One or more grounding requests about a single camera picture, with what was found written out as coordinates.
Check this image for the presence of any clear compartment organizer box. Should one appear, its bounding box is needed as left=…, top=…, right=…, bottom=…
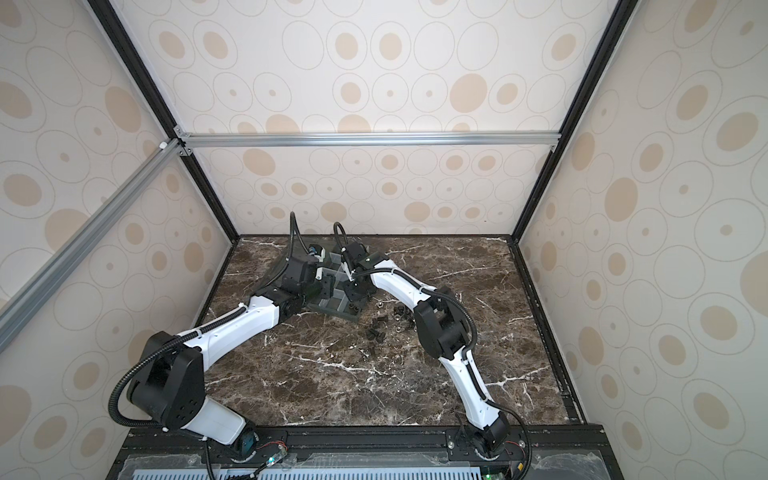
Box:
left=254, top=235, right=385, bottom=322

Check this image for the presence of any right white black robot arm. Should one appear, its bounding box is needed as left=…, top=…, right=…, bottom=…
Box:
left=344, top=255, right=531, bottom=459

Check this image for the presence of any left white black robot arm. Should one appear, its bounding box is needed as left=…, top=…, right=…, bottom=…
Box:
left=108, top=244, right=326, bottom=461

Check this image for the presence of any pile of black screws nuts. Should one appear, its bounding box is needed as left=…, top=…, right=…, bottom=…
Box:
left=363, top=300, right=416, bottom=344

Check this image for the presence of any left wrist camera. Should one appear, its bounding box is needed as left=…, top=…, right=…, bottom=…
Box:
left=307, top=243, right=327, bottom=281

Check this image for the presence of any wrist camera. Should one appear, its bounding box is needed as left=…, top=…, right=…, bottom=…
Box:
left=307, top=243, right=327, bottom=281
left=341, top=241, right=368, bottom=271

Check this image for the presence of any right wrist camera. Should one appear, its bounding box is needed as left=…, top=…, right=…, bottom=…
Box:
left=341, top=241, right=368, bottom=271

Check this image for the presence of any horizontal aluminium frame bar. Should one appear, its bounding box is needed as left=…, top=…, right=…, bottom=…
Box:
left=181, top=131, right=560, bottom=148

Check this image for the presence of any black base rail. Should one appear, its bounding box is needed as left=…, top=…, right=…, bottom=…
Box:
left=107, top=425, right=623, bottom=479

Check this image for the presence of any diagonal aluminium frame bar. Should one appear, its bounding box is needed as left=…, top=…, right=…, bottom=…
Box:
left=1, top=138, right=181, bottom=350

